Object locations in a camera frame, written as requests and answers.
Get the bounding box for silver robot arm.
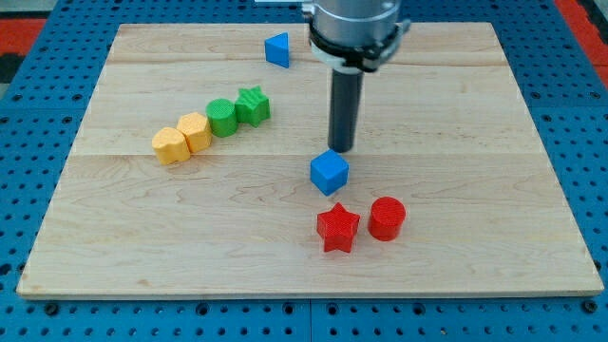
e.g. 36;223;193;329
301;0;411;75

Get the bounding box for blue triangle block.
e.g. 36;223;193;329
264;32;290;68

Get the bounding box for blue cube block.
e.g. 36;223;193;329
310;149;350;196

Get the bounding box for red star block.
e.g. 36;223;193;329
316;202;360;253

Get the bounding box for green star block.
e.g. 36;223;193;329
235;85;270;127

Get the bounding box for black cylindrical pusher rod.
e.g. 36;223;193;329
328;70;363;153

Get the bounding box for red cylinder block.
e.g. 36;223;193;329
368;197;407;241

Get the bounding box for green cylinder block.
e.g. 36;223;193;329
205;98;238;138

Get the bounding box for wooden board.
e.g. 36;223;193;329
17;22;604;300

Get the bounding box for yellow hexagon block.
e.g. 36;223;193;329
177;112;212;153

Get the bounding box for yellow heart block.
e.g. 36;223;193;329
151;127;191;165

